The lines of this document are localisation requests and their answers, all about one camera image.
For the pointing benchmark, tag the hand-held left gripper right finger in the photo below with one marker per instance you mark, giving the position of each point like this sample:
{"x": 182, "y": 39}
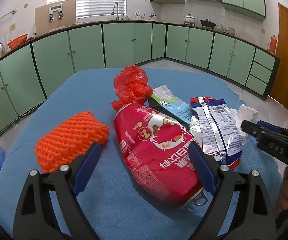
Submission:
{"x": 204, "y": 170}

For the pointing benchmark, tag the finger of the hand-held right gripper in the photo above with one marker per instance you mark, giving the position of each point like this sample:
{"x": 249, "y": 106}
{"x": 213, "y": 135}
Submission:
{"x": 269, "y": 125}
{"x": 252, "y": 128}

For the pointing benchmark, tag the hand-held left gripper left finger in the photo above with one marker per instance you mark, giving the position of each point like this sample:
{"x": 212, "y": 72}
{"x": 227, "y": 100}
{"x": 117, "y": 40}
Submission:
{"x": 89, "y": 165}

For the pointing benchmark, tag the white tissue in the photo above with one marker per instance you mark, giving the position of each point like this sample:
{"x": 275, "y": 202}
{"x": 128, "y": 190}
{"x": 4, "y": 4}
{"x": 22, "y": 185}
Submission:
{"x": 246, "y": 112}

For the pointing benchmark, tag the orange foam fruit net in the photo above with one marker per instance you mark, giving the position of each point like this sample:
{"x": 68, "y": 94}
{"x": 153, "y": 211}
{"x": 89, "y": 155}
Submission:
{"x": 69, "y": 137}

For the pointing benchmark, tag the blue white foil snack bag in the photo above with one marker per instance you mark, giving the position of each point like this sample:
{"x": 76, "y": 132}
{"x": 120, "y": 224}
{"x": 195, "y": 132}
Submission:
{"x": 216, "y": 130}

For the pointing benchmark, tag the red drink can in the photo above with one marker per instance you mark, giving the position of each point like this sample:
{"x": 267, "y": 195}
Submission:
{"x": 154, "y": 155}

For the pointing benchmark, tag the red plastic bag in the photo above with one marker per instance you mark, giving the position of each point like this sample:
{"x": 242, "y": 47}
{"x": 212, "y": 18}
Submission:
{"x": 131, "y": 82}

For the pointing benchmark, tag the wooden door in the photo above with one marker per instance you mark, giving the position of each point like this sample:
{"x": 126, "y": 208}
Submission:
{"x": 286, "y": 55}

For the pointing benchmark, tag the blue tablecloth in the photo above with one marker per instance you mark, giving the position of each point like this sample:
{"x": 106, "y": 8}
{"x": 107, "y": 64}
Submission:
{"x": 59, "y": 92}

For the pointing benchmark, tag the orange thermos flask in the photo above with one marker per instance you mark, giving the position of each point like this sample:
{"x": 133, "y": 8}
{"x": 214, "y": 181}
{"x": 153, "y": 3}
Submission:
{"x": 273, "y": 43}

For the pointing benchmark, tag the glass jar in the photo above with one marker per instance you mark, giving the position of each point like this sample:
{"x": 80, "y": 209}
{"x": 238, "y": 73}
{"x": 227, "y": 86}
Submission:
{"x": 231, "y": 30}
{"x": 219, "y": 26}

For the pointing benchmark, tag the black wok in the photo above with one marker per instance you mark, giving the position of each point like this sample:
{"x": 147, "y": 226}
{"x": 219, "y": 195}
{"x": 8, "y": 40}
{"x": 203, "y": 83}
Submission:
{"x": 207, "y": 23}

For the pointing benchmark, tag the green base cabinets with counter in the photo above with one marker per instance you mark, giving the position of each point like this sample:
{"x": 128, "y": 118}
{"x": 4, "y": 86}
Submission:
{"x": 54, "y": 55}

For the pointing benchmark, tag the white cooking pot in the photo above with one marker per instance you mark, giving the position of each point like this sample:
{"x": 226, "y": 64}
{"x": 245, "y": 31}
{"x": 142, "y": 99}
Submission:
{"x": 189, "y": 20}

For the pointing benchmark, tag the orange plastic basket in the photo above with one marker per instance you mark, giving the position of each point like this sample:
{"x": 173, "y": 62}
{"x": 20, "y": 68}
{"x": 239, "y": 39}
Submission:
{"x": 16, "y": 42}

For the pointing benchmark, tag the steel electric kettle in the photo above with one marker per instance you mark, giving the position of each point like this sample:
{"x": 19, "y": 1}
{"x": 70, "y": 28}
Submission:
{"x": 0, "y": 50}

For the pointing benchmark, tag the brown board with scale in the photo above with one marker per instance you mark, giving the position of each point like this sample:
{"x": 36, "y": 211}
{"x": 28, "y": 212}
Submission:
{"x": 42, "y": 22}

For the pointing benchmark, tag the clear plastic jug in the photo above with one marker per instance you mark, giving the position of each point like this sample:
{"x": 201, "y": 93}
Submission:
{"x": 7, "y": 37}

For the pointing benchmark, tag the utensil holder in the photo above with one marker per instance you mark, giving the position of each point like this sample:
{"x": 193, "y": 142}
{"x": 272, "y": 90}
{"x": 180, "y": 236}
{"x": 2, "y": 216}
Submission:
{"x": 140, "y": 17}

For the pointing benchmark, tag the metal faucet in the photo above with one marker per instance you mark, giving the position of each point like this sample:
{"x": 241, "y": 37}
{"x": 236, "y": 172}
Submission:
{"x": 114, "y": 7}

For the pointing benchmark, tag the metal towel bar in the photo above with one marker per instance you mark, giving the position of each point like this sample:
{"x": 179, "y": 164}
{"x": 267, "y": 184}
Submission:
{"x": 6, "y": 14}

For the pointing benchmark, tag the yellow wall outlet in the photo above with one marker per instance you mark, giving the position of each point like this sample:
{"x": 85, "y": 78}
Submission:
{"x": 13, "y": 26}

